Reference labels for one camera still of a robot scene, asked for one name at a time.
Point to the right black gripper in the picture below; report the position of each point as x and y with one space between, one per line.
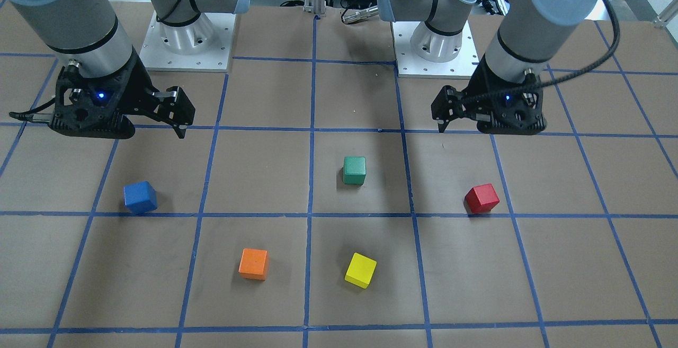
139 89

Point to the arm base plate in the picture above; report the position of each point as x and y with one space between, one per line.
204 46
408 46

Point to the orange wooden block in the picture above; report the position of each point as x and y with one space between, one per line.
254 264

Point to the red wooden block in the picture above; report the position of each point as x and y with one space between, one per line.
482 198

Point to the yellow wooden block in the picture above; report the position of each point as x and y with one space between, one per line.
360 270

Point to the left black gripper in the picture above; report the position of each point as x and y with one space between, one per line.
480 84

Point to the blue wooden block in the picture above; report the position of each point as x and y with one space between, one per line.
140 197

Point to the green wooden block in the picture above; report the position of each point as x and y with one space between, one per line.
354 170

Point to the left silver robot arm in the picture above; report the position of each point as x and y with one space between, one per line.
505 92

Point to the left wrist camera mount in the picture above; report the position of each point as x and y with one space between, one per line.
519 114

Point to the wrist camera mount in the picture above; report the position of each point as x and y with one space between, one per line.
519 114
89 107

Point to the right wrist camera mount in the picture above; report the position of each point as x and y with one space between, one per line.
89 107

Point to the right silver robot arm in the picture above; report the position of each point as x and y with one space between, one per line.
90 32

